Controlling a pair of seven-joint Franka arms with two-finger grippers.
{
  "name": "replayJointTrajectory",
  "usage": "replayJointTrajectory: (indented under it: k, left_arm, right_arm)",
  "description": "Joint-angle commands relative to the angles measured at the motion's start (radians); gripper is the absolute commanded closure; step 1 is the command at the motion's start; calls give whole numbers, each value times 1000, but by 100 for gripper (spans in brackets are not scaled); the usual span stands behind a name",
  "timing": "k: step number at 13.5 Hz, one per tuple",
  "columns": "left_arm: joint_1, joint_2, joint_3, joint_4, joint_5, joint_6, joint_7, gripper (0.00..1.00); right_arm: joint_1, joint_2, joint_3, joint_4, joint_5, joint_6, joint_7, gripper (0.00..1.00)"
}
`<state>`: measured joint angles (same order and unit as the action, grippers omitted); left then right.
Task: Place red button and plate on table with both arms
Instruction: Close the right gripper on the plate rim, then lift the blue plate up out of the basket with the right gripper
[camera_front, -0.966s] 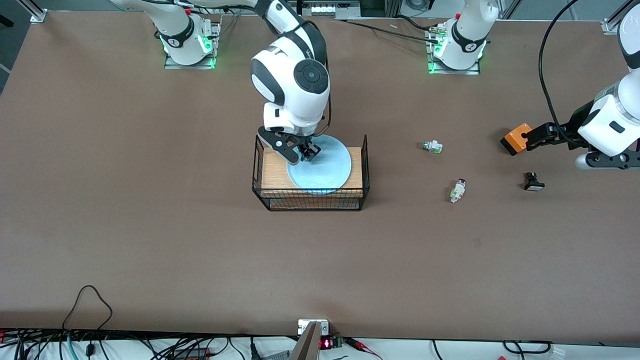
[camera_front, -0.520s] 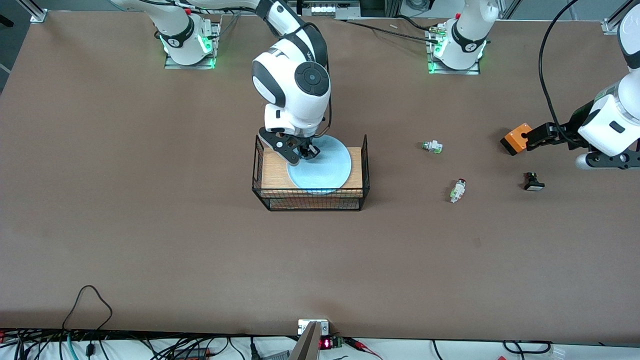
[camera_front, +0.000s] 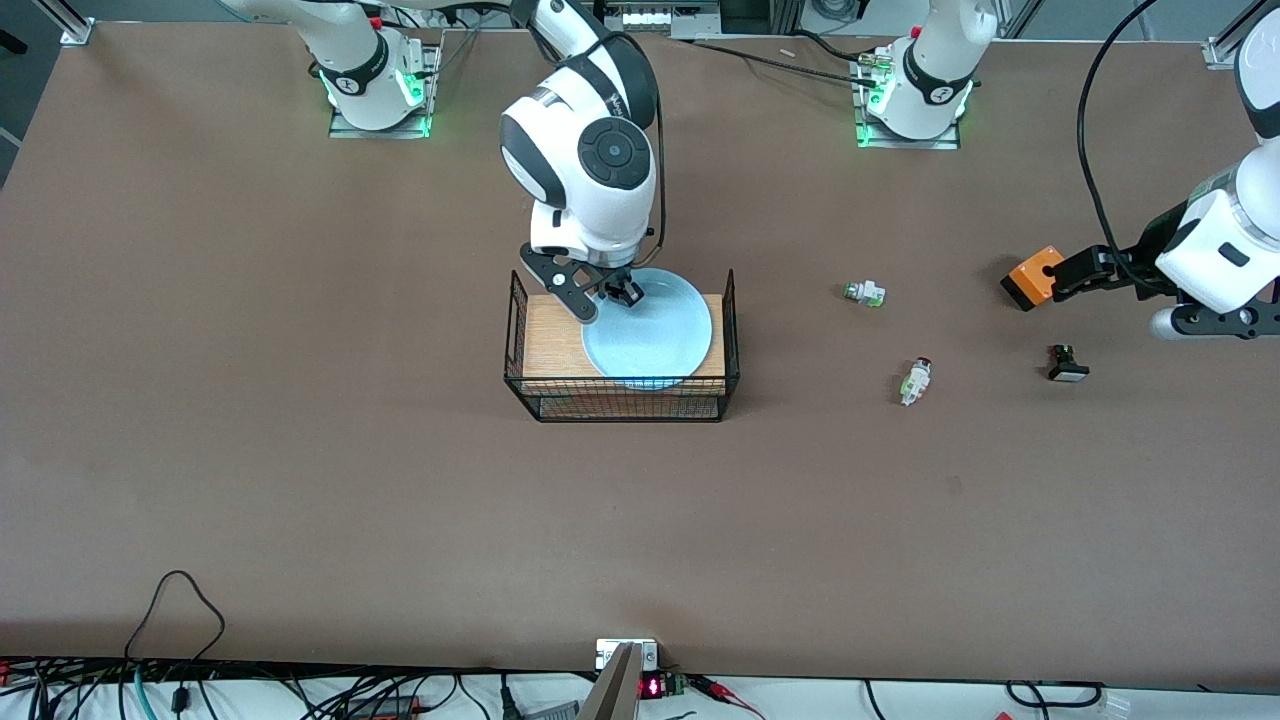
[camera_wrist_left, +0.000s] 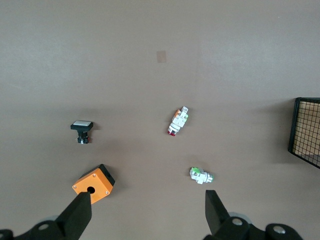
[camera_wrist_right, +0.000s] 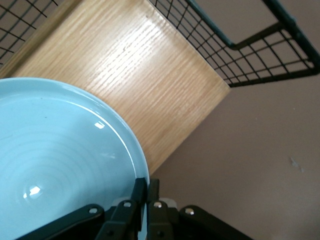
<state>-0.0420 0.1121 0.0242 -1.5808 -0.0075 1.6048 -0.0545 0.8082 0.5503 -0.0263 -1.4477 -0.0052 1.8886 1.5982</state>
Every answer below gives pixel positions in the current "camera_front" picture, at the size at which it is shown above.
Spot light blue round plate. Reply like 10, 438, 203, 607
581, 268, 714, 391

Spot wooden shelf board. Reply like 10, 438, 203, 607
522, 293, 727, 383

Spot red and black clip leads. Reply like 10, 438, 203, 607
690, 675, 766, 720

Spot orange button enclosure box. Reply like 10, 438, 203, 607
1001, 246, 1065, 312

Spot black wire basket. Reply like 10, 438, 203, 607
503, 268, 742, 423

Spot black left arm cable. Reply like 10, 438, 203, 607
1077, 0, 1161, 291

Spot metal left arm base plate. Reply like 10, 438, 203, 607
852, 48, 963, 151

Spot black cable to arm base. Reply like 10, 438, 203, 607
693, 40, 879, 83

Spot aluminium frame rack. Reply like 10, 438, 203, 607
505, 0, 806, 41

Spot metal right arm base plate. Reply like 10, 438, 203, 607
328, 42, 443, 139

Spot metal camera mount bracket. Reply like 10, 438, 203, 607
578, 638, 661, 720

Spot black coiled cable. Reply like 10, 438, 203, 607
1005, 680, 1106, 709

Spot thin black looped cable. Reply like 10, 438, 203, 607
125, 570, 226, 663

